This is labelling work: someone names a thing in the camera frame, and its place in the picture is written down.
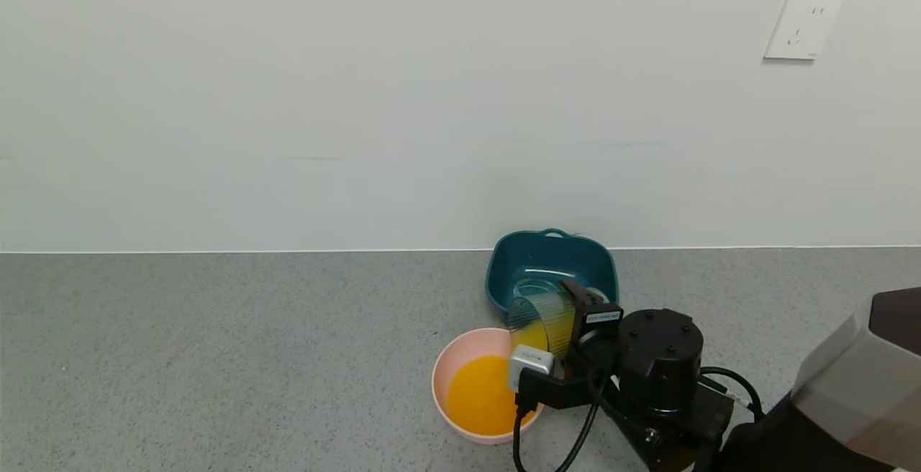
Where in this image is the ribbed transparent plastic cup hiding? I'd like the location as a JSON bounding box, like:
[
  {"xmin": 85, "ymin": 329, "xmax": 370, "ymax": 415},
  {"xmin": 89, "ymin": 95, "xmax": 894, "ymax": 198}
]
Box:
[{"xmin": 507, "ymin": 278, "xmax": 578, "ymax": 358}]

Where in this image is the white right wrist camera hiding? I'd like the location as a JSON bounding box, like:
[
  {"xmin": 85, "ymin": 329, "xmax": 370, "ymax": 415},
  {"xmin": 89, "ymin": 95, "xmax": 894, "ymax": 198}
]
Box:
[{"xmin": 507, "ymin": 345, "xmax": 556, "ymax": 394}]

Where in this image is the orange juice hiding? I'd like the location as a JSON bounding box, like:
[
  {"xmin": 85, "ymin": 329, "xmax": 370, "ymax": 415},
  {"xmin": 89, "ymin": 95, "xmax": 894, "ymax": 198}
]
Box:
[{"xmin": 447, "ymin": 319, "xmax": 549, "ymax": 437}]

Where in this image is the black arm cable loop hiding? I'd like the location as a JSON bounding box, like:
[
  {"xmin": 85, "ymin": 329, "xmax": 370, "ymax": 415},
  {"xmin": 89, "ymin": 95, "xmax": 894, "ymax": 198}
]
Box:
[{"xmin": 699, "ymin": 366, "xmax": 765, "ymax": 422}]

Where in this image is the white wall socket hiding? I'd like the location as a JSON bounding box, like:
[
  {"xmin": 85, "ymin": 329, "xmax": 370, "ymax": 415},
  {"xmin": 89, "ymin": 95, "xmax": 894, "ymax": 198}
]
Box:
[{"xmin": 763, "ymin": 0, "xmax": 844, "ymax": 62}]

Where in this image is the black camera cable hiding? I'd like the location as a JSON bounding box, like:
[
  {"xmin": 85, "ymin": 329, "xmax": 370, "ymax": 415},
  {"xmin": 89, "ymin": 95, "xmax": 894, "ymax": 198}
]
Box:
[{"xmin": 512, "ymin": 378, "xmax": 612, "ymax": 472}]

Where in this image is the teal square plastic basin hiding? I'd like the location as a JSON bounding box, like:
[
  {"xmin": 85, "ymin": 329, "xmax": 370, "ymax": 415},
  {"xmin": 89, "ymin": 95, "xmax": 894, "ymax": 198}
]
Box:
[{"xmin": 486, "ymin": 229, "xmax": 620, "ymax": 323}]

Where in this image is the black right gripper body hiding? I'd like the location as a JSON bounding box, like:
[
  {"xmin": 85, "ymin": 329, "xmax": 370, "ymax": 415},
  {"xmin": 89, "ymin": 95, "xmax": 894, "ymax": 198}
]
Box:
[{"xmin": 571, "ymin": 301, "xmax": 624, "ymax": 357}]

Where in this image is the pink round bowl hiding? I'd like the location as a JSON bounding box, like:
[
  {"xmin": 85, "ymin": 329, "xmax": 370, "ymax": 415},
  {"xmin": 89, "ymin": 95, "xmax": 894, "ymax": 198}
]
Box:
[{"xmin": 432, "ymin": 327, "xmax": 548, "ymax": 445}]

